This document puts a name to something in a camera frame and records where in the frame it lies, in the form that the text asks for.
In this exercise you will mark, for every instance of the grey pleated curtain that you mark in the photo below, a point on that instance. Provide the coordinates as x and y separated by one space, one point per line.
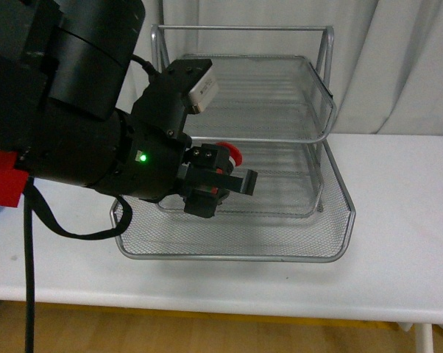
387 67

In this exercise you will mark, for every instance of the silver mesh three-tier rack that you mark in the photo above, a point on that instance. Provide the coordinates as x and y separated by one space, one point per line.
278 110

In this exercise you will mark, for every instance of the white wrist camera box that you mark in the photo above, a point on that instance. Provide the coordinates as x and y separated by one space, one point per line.
203 93

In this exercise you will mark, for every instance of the red emergency stop button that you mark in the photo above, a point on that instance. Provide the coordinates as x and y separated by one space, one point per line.
227 158

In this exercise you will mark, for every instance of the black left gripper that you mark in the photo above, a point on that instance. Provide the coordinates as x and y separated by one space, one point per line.
153 152

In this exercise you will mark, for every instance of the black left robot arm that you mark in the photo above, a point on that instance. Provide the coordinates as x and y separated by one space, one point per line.
62 67

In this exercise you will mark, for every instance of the white table leg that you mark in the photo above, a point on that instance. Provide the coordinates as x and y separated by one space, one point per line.
424 338

